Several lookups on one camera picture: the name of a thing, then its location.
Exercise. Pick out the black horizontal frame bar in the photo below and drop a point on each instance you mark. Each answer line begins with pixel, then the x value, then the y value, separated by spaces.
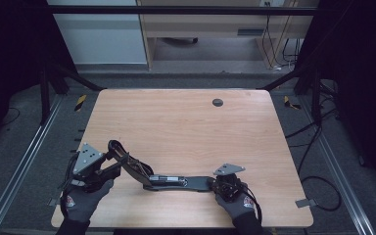
pixel 176 10

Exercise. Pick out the grey round table grommet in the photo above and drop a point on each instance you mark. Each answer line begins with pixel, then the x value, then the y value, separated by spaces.
pixel 217 102

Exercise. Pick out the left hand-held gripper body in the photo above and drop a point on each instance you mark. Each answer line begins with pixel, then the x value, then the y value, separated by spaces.
pixel 88 160

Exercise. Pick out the black stapler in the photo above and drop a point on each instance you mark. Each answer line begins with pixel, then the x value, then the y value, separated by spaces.
pixel 196 183

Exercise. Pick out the grey tape piece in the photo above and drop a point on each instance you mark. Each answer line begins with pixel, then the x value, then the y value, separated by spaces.
pixel 305 203
pixel 53 202

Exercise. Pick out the white wall socket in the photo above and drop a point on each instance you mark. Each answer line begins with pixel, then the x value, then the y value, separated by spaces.
pixel 267 4

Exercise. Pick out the aluminium floor rail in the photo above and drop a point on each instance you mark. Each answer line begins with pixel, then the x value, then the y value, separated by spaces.
pixel 23 163
pixel 339 169

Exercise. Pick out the white cabinet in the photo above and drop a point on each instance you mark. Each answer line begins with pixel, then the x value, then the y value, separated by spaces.
pixel 101 39

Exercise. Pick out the yellow black striped tape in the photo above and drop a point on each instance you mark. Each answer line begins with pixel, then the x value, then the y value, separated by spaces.
pixel 289 103
pixel 80 102

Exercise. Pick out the dark curtain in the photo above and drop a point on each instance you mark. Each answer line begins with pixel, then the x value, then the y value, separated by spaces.
pixel 9 58
pixel 362 81

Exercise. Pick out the person's left hand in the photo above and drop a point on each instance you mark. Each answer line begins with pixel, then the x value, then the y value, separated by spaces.
pixel 81 205

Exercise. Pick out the black diagonal frame strut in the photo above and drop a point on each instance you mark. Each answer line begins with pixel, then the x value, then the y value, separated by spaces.
pixel 284 79
pixel 78 78

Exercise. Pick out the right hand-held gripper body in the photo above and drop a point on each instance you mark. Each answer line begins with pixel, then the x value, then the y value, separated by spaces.
pixel 230 187

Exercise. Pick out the person's right hand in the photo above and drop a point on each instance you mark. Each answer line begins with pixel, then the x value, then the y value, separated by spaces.
pixel 238 209

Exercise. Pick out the black frame post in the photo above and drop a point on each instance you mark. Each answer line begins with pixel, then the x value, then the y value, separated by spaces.
pixel 45 98
pixel 316 98

